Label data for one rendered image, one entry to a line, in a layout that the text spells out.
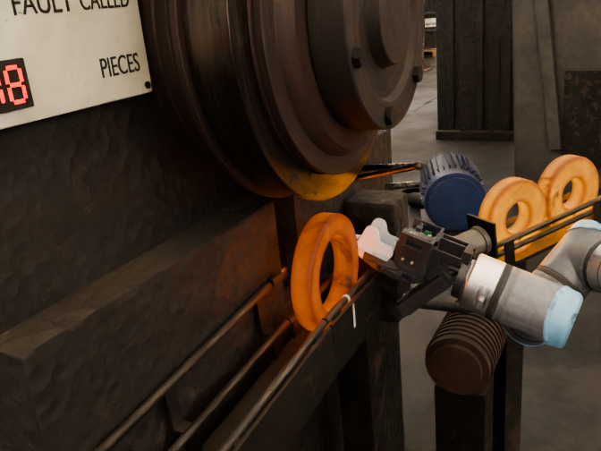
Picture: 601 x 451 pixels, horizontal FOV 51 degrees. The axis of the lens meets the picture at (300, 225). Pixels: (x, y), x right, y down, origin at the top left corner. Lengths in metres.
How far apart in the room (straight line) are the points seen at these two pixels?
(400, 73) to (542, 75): 2.69
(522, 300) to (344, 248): 0.28
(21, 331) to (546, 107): 3.18
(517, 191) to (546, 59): 2.30
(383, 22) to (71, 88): 0.36
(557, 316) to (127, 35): 0.69
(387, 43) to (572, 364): 1.56
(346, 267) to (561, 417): 1.07
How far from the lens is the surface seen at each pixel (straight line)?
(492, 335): 1.28
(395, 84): 0.87
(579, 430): 1.91
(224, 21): 0.66
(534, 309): 0.98
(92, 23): 0.70
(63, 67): 0.67
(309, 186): 0.81
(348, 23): 0.70
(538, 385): 2.06
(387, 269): 1.01
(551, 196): 1.35
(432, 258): 1.01
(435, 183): 2.99
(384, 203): 1.10
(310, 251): 0.88
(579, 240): 1.13
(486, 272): 0.98
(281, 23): 0.70
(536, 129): 3.64
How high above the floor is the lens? 1.14
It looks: 20 degrees down
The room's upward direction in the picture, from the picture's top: 6 degrees counter-clockwise
